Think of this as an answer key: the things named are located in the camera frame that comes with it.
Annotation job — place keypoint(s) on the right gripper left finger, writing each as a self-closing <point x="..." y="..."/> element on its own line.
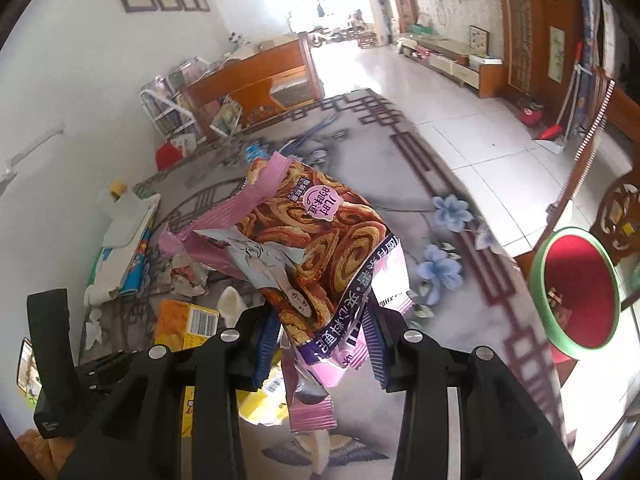
<point x="135" y="433"/>

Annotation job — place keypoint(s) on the wooden tv cabinet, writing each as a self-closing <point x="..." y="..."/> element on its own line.
<point x="461" y="63"/>

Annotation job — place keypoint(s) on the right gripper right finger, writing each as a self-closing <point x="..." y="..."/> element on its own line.
<point x="465" y="414"/>

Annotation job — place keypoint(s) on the red green trash bin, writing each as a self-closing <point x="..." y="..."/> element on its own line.
<point x="573" y="284"/>

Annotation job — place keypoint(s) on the grey patterned floor rug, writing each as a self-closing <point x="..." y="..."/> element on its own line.
<point x="464" y="290"/>

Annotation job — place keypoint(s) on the white paper bag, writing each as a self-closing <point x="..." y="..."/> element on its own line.
<point x="130" y="215"/>

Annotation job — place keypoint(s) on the dark wooden chair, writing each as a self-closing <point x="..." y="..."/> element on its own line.
<point x="617" y="221"/>

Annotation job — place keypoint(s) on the pink pastry snack bag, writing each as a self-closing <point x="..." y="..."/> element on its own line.
<point x="316" y="251"/>

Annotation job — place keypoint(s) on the yellow cardboard box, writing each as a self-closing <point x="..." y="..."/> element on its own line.
<point x="182" y="326"/>

